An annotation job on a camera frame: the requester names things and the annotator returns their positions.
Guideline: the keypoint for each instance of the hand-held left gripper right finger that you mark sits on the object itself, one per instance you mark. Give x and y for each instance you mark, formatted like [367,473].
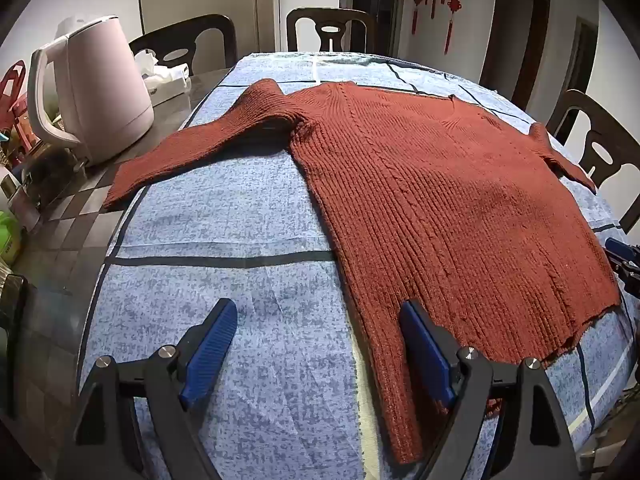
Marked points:
[425,355]

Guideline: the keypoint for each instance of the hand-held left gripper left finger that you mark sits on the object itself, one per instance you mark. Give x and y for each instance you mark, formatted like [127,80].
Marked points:
[215,347]

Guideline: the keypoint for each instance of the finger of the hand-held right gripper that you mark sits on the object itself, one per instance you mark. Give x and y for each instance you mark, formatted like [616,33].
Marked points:
[616,249]

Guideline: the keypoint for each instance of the rust red knitted sweater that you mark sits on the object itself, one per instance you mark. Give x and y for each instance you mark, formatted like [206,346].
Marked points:
[425,185]

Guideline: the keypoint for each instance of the blue checked tablecloth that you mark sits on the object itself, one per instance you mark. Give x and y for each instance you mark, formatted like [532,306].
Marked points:
[225,220]

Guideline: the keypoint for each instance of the dark wooden chair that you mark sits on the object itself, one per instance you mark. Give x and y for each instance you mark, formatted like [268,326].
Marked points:
[212,25]
[575,110]
[300,19]

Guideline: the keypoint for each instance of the green packet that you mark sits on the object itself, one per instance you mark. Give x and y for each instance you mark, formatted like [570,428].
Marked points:
[9,237]

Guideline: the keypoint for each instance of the white tissue pack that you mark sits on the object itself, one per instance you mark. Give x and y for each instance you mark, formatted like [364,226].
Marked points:
[162,77]

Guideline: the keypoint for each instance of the pink electric kettle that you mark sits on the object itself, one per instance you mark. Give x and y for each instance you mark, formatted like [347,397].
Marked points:
[100,85]

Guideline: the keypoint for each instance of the red plastic object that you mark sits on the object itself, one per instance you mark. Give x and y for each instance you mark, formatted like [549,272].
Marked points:
[12,90]

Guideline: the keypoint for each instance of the brown wooden door frame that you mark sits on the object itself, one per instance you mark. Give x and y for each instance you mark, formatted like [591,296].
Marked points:
[537,35]

